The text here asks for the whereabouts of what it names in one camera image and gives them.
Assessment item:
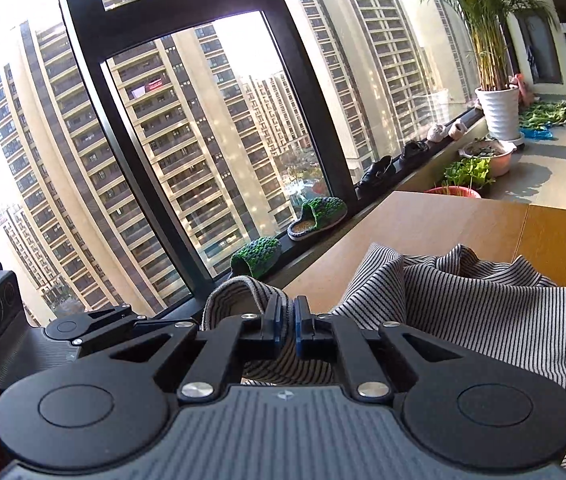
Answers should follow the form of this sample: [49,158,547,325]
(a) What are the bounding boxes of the green knitted slipper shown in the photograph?
[287,196,348,241]
[229,236,282,281]

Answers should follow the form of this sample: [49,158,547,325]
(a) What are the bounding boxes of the dark glass door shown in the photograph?
[515,12,564,83]

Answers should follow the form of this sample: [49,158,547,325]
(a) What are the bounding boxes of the red basin with grass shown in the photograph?
[425,186,482,200]

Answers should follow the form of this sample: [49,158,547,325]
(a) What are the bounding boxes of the pile of green vegetables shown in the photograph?
[519,101,566,130]

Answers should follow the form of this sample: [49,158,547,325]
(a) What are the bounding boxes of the grey striped garment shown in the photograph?
[202,242,566,476]

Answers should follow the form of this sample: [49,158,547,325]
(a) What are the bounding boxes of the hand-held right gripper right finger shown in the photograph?
[293,295,468,403]

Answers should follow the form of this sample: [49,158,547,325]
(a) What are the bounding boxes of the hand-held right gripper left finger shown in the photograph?
[105,294,284,403]

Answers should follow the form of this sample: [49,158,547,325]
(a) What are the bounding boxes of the white ribbed plant pot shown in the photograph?
[475,85,520,142]

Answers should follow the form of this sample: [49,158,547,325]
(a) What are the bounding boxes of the pink basin with plants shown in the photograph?
[458,139,514,177]

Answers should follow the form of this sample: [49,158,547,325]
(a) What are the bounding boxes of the black leather shoe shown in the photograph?
[355,155,396,188]
[399,140,430,163]

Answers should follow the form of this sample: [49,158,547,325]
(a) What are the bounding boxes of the green lettuce plants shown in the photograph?
[443,157,494,192]

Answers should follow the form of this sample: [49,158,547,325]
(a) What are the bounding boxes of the pink bag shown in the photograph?
[510,74,534,106]

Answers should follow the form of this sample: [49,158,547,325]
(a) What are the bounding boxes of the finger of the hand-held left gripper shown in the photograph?
[70,304,198,347]

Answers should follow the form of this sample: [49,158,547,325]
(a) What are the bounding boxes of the black window frame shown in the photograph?
[0,0,358,321]

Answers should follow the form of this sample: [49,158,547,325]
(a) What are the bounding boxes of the tall palm plant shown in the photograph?
[420,0,558,92]

